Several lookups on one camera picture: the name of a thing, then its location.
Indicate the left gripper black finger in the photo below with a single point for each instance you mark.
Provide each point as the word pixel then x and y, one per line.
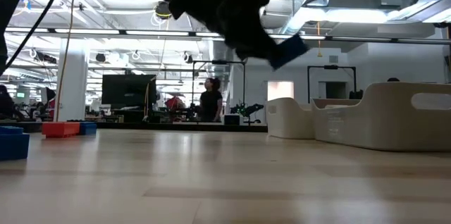
pixel 250 34

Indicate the long orange studded brick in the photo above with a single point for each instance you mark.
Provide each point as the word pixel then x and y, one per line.
pixel 60 130

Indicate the background black robot arm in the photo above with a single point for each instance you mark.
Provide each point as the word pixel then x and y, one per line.
pixel 248 109
pixel 186 111

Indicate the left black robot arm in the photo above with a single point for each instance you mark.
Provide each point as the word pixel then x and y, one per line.
pixel 12 5

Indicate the person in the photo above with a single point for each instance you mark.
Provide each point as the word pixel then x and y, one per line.
pixel 392 79
pixel 210 104

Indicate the small black white box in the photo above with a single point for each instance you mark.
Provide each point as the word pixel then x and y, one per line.
pixel 232 120

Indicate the red equipment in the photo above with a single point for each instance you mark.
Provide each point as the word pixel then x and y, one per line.
pixel 175 106

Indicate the beam with light strips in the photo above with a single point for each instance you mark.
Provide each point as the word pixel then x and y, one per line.
pixel 88 31

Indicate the large black monitor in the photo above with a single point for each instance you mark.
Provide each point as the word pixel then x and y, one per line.
pixel 128 92

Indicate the grey plastic bin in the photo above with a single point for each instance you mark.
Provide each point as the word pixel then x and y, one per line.
pixel 380 122

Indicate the white pillar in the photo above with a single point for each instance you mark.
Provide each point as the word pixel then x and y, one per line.
pixel 72 86

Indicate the blue block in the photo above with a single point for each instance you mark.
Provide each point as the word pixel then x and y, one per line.
pixel 88 128

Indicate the black gantry frame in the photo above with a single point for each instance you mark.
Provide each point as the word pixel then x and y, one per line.
pixel 218 62
pixel 331 66

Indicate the black ceiling camera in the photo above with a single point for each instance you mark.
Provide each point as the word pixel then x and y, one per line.
pixel 162 9

